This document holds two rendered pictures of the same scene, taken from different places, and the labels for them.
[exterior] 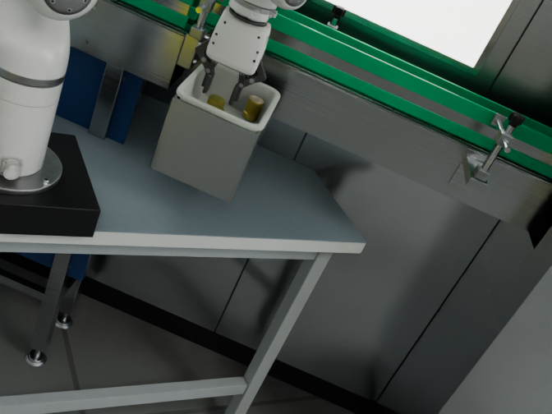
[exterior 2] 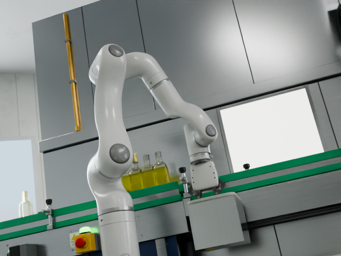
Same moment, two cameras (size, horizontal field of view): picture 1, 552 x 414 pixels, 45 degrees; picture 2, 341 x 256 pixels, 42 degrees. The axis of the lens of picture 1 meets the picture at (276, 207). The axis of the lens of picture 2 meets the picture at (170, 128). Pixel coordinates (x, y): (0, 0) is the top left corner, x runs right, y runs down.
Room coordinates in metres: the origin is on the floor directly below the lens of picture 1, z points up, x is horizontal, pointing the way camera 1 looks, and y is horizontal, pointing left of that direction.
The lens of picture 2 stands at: (-0.43, -0.12, 0.75)
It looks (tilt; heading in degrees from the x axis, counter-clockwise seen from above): 19 degrees up; 14
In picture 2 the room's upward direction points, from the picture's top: 11 degrees counter-clockwise
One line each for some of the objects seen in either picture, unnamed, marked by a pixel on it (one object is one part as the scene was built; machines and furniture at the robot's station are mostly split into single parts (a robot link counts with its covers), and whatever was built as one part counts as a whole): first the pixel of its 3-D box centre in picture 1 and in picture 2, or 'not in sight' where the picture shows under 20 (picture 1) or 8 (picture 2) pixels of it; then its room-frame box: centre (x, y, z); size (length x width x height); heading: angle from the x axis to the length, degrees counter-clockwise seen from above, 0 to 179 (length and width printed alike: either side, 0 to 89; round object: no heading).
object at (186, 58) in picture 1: (195, 47); (191, 208); (1.32, 0.29, 1.02); 0.09 x 0.04 x 0.07; 2
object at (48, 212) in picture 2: not in sight; (47, 214); (1.24, 0.89, 1.11); 0.07 x 0.04 x 0.13; 2
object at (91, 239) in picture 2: not in sight; (86, 244); (1.22, 0.72, 0.96); 0.07 x 0.07 x 0.07; 2
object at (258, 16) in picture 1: (253, 7); (201, 159); (1.21, 0.19, 1.18); 0.09 x 0.08 x 0.03; 93
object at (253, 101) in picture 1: (253, 108); not in sight; (1.29, 0.13, 0.96); 0.04 x 0.04 x 0.04
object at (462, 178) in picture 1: (487, 157); not in sight; (1.33, -0.35, 1.07); 0.17 x 0.05 x 0.23; 2
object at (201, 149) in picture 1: (220, 126); (220, 225); (1.24, 0.17, 0.92); 0.27 x 0.17 x 0.15; 2
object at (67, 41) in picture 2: not in sight; (71, 69); (1.55, 0.86, 1.93); 0.03 x 0.03 x 0.72; 2
